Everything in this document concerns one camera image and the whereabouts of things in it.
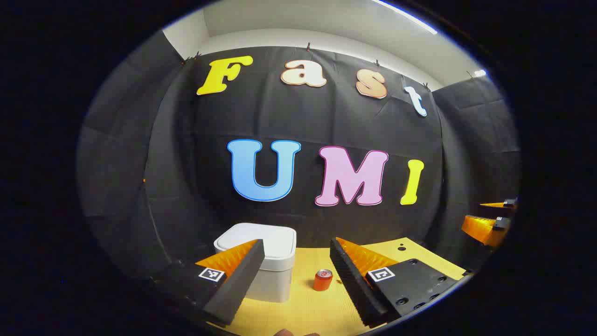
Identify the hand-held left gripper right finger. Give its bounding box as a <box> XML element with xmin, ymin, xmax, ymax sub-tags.
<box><xmin>329</xmin><ymin>237</ymin><xmax>474</xmax><ymax>328</ymax></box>

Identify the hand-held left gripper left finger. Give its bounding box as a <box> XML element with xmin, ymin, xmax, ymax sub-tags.
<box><xmin>149</xmin><ymin>239</ymin><xmax>265</xmax><ymax>327</ymax></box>

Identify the red pop can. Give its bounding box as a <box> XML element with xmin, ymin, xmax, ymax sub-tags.
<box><xmin>313</xmin><ymin>269</ymin><xmax>334</xmax><ymax>292</ymax></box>

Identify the white desktop garbage bin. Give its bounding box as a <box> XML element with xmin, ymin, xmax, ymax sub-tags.
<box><xmin>214</xmin><ymin>223</ymin><xmax>297</xmax><ymax>303</ymax></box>

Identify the wooden desktop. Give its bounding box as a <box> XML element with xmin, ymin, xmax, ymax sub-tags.
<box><xmin>205</xmin><ymin>237</ymin><xmax>467</xmax><ymax>336</ymax></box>

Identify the black backdrop cloth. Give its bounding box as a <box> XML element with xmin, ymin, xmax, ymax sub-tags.
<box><xmin>77</xmin><ymin>30</ymin><xmax>521</xmax><ymax>280</ymax></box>

